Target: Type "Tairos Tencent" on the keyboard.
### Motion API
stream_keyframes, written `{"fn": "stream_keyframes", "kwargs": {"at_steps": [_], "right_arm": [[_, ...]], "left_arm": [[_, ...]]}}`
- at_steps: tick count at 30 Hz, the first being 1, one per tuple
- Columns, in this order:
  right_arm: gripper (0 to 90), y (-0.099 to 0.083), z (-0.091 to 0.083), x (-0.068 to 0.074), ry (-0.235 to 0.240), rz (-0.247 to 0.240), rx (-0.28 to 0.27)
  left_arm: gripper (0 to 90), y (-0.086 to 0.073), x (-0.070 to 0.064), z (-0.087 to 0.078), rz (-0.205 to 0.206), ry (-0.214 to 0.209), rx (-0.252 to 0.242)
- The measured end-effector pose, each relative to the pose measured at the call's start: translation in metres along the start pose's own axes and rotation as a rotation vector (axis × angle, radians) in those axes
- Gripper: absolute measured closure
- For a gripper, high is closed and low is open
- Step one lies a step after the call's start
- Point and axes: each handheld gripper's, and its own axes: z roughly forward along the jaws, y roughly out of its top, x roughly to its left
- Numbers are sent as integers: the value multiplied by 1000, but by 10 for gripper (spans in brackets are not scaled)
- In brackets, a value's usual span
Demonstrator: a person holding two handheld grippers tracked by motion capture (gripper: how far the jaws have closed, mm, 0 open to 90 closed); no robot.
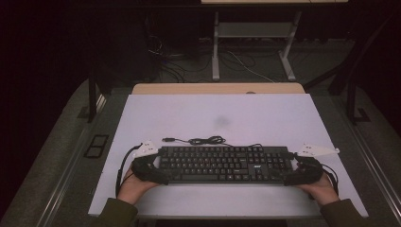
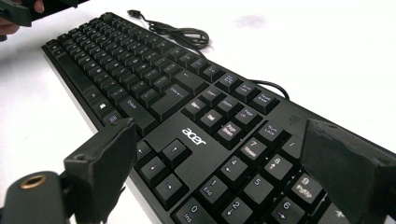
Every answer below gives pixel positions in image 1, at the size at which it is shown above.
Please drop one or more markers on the thin black upright stand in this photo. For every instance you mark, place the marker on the thin black upright stand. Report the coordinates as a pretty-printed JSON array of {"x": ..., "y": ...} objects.
[{"x": 92, "y": 97}]

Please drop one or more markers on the wooden table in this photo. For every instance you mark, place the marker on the wooden table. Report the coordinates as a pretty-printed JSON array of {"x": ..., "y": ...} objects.
[{"x": 189, "y": 89}]

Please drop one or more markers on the grey metal stand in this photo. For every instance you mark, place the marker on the grey metal stand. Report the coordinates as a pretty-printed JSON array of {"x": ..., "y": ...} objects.
[{"x": 252, "y": 30}]

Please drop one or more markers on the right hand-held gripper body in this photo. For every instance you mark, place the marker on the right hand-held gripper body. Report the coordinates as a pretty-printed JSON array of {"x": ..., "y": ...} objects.
[{"x": 310, "y": 170}]

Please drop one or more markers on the person's left hand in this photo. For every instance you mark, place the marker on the person's left hand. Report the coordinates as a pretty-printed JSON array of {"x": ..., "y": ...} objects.
[{"x": 134, "y": 189}]

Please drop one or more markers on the black angled stand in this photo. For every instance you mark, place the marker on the black angled stand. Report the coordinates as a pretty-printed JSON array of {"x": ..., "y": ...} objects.
[{"x": 351, "y": 78}]

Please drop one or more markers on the person's right hand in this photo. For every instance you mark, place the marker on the person's right hand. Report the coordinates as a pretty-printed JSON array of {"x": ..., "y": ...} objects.
[{"x": 320, "y": 190}]

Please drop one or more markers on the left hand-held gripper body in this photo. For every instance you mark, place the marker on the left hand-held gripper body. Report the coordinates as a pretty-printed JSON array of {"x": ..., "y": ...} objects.
[{"x": 142, "y": 167}]

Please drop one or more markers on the black computer keyboard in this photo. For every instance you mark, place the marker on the black computer keyboard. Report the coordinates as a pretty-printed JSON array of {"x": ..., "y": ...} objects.
[{"x": 220, "y": 164}]

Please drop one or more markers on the black floor socket frame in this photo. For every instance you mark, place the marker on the black floor socket frame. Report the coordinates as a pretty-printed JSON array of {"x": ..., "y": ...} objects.
[{"x": 96, "y": 146}]

